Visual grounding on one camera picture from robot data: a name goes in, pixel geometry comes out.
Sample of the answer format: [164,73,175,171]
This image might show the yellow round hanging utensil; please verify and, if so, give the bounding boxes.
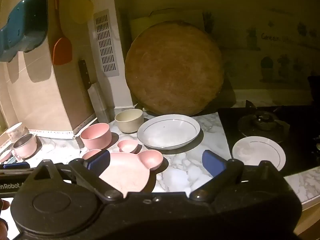
[69,0,94,25]

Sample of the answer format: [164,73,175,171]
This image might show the beige bowl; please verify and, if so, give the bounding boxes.
[115,109,144,134]

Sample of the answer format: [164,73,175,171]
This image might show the round wooden cutting board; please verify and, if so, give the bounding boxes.
[125,21,225,117]

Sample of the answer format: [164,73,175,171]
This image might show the stove burner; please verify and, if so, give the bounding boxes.
[237,112,285,142]

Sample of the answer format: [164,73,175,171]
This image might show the pale rectangular cutting board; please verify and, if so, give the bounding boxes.
[131,9,208,42]

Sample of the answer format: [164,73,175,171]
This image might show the small pink dish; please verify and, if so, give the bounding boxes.
[0,150,12,163]

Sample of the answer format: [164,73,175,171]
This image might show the person's left hand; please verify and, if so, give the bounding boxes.
[0,198,11,233]

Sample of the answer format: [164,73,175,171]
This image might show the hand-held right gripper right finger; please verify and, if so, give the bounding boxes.
[189,150,281,202]

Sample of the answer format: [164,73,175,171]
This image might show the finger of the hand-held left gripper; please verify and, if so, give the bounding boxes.
[2,162,30,169]

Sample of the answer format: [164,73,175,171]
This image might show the orange spatula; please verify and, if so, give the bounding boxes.
[52,0,73,66]

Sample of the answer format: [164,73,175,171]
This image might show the pink pot with steel liner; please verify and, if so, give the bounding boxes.
[12,133,38,159]

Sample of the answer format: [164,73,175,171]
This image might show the small white plate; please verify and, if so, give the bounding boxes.
[232,136,286,172]

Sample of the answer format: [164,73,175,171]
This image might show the white vent grille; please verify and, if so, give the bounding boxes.
[93,9,120,76]

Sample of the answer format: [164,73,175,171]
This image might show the large white plate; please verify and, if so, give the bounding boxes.
[137,114,201,150]

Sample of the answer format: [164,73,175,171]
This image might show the small pink heart-shaped bowl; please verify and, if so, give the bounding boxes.
[117,139,139,154]

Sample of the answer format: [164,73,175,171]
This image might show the floral ceramic cup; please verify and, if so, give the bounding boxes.
[5,122,30,143]

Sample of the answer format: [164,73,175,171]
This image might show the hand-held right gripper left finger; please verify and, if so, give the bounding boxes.
[25,150,123,203]

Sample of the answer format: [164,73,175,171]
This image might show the cleaver with black handle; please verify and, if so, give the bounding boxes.
[78,59,111,123]

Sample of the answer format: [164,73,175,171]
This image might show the pink bear-shaped plate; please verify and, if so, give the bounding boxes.
[82,149,163,193]

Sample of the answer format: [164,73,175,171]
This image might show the pink round bowl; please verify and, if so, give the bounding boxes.
[80,123,112,151]

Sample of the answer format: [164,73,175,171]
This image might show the black gas stove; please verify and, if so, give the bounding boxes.
[217,104,320,177]

